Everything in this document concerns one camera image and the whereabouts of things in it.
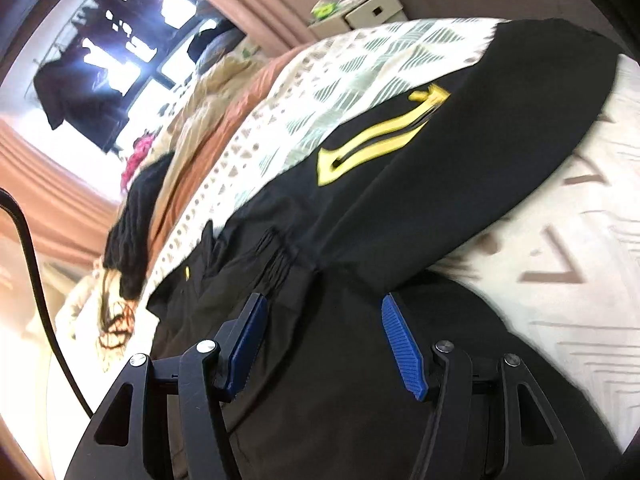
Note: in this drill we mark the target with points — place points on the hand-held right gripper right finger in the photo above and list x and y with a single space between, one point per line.
405 345

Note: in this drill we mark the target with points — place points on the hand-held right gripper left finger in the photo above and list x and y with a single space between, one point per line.
245 345

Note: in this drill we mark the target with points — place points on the black garment with yellow print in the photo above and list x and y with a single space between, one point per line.
360 220

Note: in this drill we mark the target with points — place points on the dark hanging clothes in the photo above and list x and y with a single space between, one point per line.
90 90

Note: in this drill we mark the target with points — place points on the black knitted cloth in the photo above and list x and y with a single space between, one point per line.
135 220

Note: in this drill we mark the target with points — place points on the pink cloth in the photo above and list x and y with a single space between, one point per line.
135 160

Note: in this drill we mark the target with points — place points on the pink curtain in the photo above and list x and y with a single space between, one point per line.
260 0
50 190

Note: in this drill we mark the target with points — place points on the white geometric patterned blanket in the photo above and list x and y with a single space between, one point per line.
350 70

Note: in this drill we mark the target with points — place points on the cream bedside cabinet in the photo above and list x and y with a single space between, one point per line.
372 10

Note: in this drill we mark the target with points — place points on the green yellow packet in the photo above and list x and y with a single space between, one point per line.
325 10

